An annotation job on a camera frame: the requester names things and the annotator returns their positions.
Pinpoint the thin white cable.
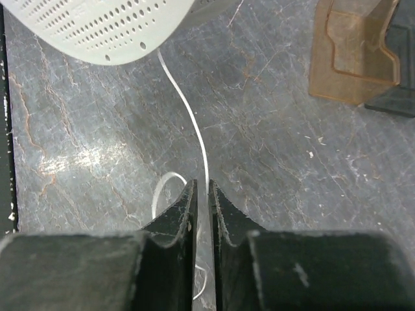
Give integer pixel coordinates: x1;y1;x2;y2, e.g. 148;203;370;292
151;50;210;302

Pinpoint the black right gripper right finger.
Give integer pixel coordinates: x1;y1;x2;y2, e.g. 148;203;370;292
209;181;414;310

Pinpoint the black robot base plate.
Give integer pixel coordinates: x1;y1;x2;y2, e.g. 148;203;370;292
0;11;19;237

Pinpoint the white perforated cable spool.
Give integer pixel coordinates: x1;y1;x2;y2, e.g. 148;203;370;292
1;0;233;65

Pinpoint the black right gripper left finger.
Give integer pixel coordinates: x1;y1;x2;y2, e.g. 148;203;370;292
1;180;198;310

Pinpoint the brown acrylic holder box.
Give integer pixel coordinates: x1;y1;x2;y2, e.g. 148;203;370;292
309;0;414;118

